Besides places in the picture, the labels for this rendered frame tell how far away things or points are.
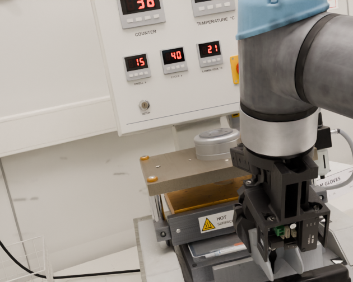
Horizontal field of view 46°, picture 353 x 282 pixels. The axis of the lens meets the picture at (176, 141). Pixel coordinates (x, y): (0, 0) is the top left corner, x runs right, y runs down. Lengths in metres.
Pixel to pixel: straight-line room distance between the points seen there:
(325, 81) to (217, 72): 0.53
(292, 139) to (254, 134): 0.03
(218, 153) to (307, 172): 0.30
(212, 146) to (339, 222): 0.23
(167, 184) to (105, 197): 0.65
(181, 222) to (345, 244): 0.24
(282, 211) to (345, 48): 0.18
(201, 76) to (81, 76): 0.47
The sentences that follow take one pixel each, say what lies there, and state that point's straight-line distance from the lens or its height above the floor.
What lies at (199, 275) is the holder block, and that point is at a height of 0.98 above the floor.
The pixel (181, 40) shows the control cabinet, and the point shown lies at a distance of 0.83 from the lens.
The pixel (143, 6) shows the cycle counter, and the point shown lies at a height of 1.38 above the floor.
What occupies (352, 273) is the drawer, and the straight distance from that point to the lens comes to 0.62.
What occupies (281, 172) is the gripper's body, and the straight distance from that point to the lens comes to 0.40.
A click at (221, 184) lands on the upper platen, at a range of 0.72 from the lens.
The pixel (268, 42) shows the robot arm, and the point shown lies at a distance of 0.36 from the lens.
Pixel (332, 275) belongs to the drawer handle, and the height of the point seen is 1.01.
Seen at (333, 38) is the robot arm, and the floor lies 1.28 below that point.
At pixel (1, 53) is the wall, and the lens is 1.21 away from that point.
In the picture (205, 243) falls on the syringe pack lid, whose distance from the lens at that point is 0.65.
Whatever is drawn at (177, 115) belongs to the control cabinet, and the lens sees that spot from 0.83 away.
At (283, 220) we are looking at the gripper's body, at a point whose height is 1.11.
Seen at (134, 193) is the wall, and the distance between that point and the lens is 1.28.
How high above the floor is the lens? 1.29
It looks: 11 degrees down
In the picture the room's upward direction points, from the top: 10 degrees counter-clockwise
